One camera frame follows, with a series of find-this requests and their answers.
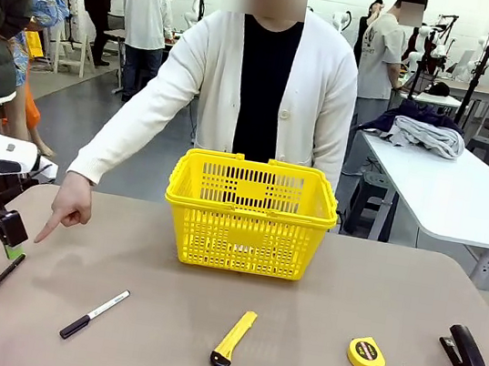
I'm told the black pen yellow tip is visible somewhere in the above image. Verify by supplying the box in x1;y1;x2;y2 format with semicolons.
0;249;27;311

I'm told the yellow black utility knife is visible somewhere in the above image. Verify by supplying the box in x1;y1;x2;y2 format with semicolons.
207;305;260;366

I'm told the yellow tape measure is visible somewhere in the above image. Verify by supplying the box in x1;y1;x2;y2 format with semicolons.
343;332;413;366

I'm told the person's right forearm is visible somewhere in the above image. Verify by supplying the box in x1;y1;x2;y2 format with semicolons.
65;75;186;197

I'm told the yellow plastic shopping basket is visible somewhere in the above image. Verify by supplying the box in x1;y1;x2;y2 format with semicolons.
154;143;347;288

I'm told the person in white cardigan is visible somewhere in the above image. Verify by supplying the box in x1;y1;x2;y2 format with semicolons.
65;0;370;222

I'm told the person in white shirt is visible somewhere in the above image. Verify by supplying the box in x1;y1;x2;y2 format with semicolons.
107;0;179;108

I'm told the person in grey t-shirt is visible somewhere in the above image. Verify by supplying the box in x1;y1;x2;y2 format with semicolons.
341;0;430;184

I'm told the person's right hand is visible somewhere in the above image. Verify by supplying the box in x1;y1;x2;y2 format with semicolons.
32;166;99;252

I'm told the white marker black cap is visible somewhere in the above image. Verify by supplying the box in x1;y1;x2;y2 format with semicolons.
57;280;133;349

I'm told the yellow floor sign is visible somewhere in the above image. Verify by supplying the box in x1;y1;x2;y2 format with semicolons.
21;29;48;61

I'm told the white step stool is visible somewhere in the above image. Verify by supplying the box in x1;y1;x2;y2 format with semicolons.
50;28;103;80

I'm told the blue patterned shirt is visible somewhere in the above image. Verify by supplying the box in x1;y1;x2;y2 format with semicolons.
5;0;74;95

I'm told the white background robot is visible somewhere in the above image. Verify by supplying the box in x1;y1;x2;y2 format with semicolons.
157;0;208;34

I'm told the navy garment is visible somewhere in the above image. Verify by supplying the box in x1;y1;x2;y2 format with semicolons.
355;92;468;155

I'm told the grey white garment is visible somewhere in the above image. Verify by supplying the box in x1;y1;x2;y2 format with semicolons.
387;114;469;161

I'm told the black stapler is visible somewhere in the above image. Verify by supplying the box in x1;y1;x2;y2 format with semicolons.
434;320;489;366

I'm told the dark grey stool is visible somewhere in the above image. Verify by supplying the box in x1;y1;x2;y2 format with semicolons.
464;133;489;166

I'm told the black tripod stand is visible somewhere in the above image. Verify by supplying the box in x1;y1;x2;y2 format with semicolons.
452;29;489;137

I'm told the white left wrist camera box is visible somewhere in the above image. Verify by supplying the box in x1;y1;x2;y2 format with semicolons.
0;137;40;184

